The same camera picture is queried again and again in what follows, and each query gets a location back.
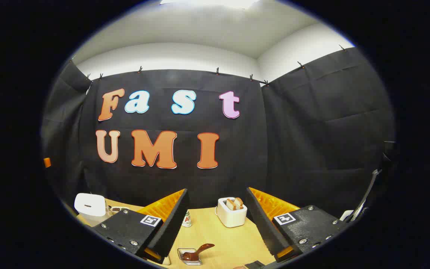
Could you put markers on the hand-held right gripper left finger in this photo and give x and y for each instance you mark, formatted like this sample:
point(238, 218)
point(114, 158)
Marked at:
point(170, 228)

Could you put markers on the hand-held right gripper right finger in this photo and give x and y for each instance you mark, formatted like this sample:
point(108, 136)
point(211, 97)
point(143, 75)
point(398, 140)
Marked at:
point(263, 224)

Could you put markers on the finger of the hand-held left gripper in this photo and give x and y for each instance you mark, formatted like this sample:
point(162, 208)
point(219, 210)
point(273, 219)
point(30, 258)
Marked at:
point(47, 162)

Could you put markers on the brown wooden spoon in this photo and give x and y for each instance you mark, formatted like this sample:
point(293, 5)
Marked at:
point(200, 249)

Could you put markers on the white rice cooker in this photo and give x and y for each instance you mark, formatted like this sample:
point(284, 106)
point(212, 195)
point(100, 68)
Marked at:
point(90, 205)

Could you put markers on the white drink bottle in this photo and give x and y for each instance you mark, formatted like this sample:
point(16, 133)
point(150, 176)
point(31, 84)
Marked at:
point(187, 222)

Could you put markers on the white toaster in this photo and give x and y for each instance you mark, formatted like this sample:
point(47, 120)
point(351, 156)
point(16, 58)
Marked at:
point(231, 218)

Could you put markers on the small white condiment dish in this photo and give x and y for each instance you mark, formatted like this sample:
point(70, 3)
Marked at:
point(120, 209)

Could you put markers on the white panel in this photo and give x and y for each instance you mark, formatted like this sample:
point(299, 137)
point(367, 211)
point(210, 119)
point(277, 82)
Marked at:
point(346, 215)

